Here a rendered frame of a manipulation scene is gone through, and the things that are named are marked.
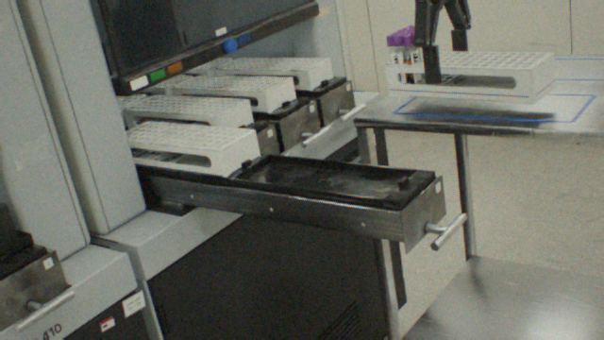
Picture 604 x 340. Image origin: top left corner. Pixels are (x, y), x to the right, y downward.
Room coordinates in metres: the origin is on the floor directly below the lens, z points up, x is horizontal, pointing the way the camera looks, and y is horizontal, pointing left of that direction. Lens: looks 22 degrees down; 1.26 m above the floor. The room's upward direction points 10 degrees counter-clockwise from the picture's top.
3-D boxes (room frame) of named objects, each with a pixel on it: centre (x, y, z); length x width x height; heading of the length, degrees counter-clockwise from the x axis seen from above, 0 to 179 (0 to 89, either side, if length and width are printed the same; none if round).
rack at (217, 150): (1.28, 0.22, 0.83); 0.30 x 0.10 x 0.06; 50
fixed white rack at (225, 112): (1.49, 0.23, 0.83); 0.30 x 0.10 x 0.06; 50
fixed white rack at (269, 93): (1.61, 0.13, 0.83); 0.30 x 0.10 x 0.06; 50
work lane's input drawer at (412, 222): (1.17, 0.08, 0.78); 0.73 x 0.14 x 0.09; 50
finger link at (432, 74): (1.25, -0.26, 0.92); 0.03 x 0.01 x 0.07; 47
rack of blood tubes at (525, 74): (1.26, -0.32, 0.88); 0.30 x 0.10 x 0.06; 47
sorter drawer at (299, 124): (1.69, 0.24, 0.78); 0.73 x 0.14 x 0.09; 50
